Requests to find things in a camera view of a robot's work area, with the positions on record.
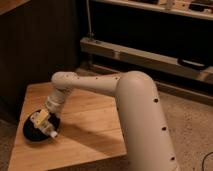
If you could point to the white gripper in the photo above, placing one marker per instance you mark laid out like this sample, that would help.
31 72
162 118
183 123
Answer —
53 107

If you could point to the white plastic bottle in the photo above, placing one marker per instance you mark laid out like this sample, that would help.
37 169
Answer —
42 123

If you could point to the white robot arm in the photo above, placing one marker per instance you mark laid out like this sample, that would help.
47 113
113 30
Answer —
146 135

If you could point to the black ceramic bowl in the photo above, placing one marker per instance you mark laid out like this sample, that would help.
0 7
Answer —
32 133

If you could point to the wooden table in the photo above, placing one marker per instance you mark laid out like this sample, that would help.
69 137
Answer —
89 131

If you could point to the dark wooden cabinet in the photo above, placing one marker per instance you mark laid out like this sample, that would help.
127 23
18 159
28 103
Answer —
36 40

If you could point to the metal pole stand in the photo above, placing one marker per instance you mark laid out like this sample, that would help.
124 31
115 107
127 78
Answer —
90 31

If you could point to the long grey metal case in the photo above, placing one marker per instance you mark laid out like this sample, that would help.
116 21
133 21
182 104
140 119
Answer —
145 59

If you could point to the wooden shelf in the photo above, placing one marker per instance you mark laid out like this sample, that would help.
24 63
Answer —
176 7

